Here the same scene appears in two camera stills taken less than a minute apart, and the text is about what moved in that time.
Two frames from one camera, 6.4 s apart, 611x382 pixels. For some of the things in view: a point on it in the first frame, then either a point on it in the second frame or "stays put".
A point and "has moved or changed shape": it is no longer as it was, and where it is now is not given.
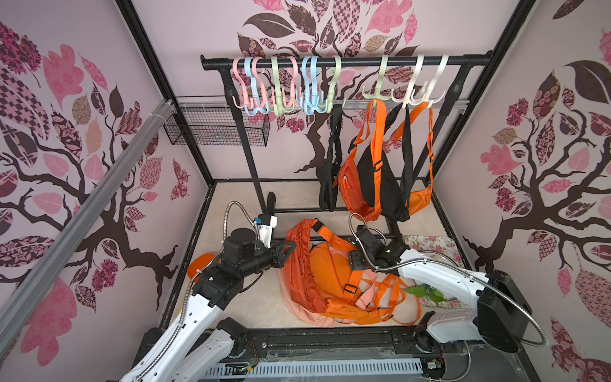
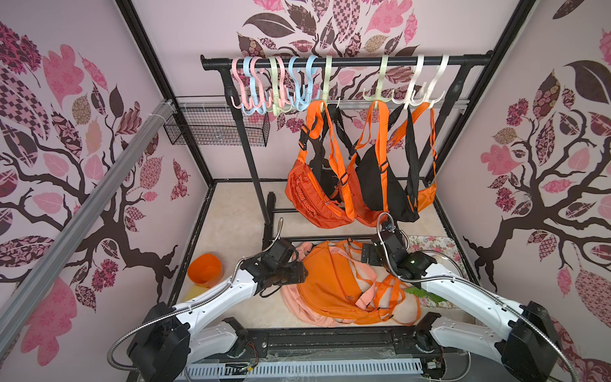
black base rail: [414, 341] stays put
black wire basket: [214, 126] stays put
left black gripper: [279, 256] → [299, 277]
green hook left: [278, 107] stays put
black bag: [327, 172] has moved or changed shape
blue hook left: [262, 107] stays put
